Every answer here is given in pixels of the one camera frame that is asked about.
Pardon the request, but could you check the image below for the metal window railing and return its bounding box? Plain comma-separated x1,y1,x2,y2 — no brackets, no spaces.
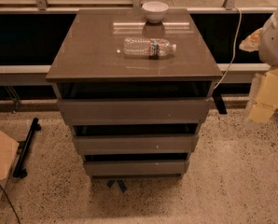
0,0,278,87

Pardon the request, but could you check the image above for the grey drawer cabinet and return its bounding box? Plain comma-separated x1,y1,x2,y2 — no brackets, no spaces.
47,8,221,179

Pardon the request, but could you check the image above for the grey middle drawer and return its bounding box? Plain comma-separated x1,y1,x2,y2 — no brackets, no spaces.
73,134,199,155

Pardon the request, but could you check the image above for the black metal stand bar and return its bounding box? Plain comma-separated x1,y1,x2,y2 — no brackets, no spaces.
13,118,41,178

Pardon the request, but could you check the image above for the clear plastic water bottle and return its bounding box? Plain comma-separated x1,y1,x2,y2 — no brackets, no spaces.
123,37,177,59

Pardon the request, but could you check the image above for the black cable on floor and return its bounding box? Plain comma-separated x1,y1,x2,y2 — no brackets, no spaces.
0,167,21,224

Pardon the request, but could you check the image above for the grey drawer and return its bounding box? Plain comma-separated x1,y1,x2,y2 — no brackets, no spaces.
73,134,199,155
83,161,189,176
58,99,209,125

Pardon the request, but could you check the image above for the white power cable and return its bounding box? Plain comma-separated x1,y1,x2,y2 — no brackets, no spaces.
213,7,243,91

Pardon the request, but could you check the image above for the grey bottom drawer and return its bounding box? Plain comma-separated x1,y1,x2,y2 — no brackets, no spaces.
83,161,189,176

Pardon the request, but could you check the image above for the grey top drawer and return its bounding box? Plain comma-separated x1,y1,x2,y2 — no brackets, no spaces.
58,99,209,125

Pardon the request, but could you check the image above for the white ceramic bowl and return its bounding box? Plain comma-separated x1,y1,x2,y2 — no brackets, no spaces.
142,2,169,23

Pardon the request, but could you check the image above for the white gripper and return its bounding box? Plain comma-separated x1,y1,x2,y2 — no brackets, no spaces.
243,68,278,130

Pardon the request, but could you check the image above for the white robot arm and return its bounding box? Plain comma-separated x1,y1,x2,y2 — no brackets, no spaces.
239,8,278,129

